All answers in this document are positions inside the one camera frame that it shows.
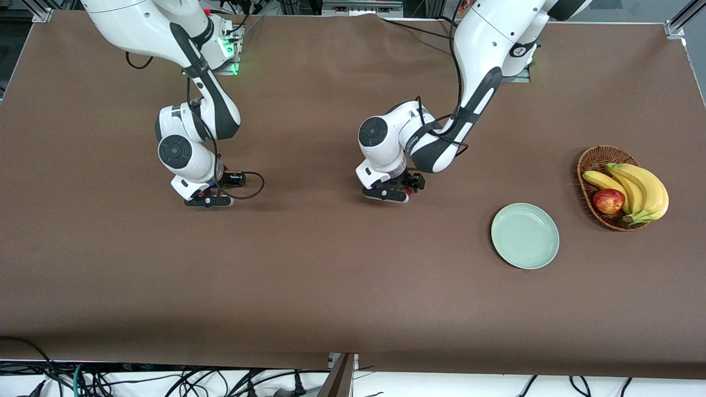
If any aluminium corner bracket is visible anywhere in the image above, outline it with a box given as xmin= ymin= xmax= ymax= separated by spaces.
xmin=664 ymin=0 xmax=706 ymax=40

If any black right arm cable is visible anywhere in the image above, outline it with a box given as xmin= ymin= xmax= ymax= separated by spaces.
xmin=125 ymin=52 xmax=265 ymax=201

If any aluminium table post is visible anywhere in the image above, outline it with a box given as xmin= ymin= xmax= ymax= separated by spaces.
xmin=317 ymin=352 xmax=360 ymax=397

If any red apple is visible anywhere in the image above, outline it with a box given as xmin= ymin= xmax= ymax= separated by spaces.
xmin=592 ymin=188 xmax=626 ymax=215

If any black looping floor cable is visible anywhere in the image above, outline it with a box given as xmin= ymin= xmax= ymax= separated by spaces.
xmin=0 ymin=335 xmax=57 ymax=382

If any brown table cover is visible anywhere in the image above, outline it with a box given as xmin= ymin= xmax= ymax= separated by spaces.
xmin=0 ymin=11 xmax=706 ymax=381

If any brown wicker basket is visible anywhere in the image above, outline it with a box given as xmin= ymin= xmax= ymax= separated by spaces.
xmin=577 ymin=145 xmax=654 ymax=232

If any pale green round plate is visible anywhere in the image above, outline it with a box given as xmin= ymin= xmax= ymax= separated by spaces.
xmin=491 ymin=202 xmax=560 ymax=270

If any aluminium frame profile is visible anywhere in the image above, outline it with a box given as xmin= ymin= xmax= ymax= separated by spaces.
xmin=22 ymin=0 xmax=54 ymax=23

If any yellow banana bunch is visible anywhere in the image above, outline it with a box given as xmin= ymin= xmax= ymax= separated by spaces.
xmin=583 ymin=162 xmax=670 ymax=227

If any long black table cable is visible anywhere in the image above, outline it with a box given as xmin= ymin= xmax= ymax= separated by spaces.
xmin=381 ymin=18 xmax=454 ymax=39

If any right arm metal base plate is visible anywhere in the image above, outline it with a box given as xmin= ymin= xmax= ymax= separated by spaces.
xmin=212 ymin=22 xmax=240 ymax=76

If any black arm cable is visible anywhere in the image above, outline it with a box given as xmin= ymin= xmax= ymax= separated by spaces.
xmin=125 ymin=52 xmax=265 ymax=201
xmin=413 ymin=0 xmax=470 ymax=161

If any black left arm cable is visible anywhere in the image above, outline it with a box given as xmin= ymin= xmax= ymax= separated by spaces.
xmin=413 ymin=0 xmax=470 ymax=161

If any grey background device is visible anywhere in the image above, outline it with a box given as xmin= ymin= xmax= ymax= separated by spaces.
xmin=322 ymin=0 xmax=404 ymax=18

